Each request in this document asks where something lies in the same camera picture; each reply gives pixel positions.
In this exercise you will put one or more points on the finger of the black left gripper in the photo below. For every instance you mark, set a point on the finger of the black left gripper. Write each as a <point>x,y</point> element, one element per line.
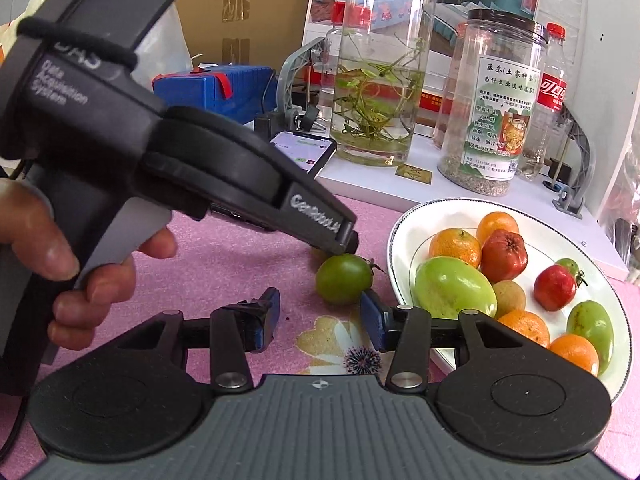
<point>353,243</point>

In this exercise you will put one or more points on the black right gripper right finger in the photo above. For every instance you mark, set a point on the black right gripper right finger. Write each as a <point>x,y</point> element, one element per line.
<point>411,333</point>

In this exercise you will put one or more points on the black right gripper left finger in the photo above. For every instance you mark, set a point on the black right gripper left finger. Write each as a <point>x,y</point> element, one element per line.
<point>229,334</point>

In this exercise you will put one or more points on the green round fruit back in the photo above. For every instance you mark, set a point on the green round fruit back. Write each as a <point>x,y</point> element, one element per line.
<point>340,280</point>

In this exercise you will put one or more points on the large orange mandarin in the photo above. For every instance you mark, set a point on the large orange mandarin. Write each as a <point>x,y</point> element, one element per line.
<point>456,243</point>

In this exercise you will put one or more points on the small yellowish green fruit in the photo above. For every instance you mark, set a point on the small yellowish green fruit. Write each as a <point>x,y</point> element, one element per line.
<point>510,297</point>

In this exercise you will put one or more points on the red small apple back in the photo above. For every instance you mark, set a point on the red small apple back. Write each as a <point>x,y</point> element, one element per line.
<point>504,256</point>

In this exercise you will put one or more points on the red small apple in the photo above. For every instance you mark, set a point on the red small apple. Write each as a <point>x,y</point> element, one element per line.
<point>555,288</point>
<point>504,256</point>

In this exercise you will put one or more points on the orange mandarin back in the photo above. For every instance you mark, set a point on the orange mandarin back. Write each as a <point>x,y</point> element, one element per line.
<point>496,220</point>

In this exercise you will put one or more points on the small green tomato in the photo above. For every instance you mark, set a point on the small green tomato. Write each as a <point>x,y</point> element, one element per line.
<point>571,266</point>

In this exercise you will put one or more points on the person's left hand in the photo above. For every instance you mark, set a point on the person's left hand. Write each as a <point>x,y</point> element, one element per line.
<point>26,226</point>

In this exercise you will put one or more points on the large green jujube left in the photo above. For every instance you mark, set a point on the large green jujube left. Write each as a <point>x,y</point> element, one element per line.
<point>445,286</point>

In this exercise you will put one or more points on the white shelf board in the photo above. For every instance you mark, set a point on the white shelf board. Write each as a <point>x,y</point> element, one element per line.
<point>381,186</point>

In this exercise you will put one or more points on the pink floral tablecloth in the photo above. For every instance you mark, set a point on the pink floral tablecloth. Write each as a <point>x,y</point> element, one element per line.
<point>219,263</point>

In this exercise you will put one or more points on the black smartphone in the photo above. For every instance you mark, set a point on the black smartphone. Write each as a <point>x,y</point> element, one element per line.
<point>311,153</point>

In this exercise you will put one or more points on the white plastic bag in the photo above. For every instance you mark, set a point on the white plastic bag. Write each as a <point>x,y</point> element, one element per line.
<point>155,49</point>

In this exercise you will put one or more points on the white oval plate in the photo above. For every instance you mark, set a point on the white oval plate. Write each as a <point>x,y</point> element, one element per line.
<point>411,235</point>

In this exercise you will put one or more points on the clear jar with label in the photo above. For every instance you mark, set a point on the clear jar with label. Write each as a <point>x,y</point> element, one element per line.
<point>497,86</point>

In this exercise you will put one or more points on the blue plastic tool box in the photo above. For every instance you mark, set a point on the blue plastic tool box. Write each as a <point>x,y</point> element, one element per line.
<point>239,92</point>

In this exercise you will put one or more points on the green jujube right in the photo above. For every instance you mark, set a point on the green jujube right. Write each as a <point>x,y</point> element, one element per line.
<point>590,320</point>

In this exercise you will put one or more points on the cardboard box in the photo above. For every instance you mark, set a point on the cardboard box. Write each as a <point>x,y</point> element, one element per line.
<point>243,32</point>

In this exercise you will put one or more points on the glass vase with plants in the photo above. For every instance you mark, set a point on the glass vase with plants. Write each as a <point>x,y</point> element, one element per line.
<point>379,78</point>

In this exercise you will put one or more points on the cola plastic bottle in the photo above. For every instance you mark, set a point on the cola plastic bottle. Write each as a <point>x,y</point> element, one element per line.
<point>549,103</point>

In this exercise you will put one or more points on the clear crumpled plastic bag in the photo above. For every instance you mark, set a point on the clear crumpled plastic bag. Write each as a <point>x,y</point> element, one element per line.
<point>620,216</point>

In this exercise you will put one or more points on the grey metal bracket left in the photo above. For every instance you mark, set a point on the grey metal bracket left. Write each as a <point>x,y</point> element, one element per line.
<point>296,68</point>

